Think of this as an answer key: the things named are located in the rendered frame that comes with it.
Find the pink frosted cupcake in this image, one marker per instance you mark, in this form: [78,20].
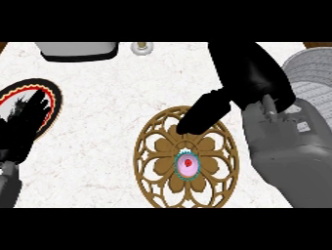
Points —
[187,165]

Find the grey appliance with black base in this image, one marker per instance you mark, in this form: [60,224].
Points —
[75,50]

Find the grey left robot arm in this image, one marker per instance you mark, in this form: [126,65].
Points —
[1,185]

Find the brown floral cutout placemat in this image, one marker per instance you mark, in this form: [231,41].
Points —
[163,162]

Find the pale grey wicker basket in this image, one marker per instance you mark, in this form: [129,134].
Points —
[321,88]

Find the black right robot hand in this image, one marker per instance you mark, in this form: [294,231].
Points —
[250,74]

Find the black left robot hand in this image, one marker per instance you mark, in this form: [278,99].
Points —
[10,130]

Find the small white round knob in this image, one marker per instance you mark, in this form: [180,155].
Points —
[141,48]

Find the black red rimmed plate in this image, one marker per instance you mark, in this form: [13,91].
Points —
[48,97]

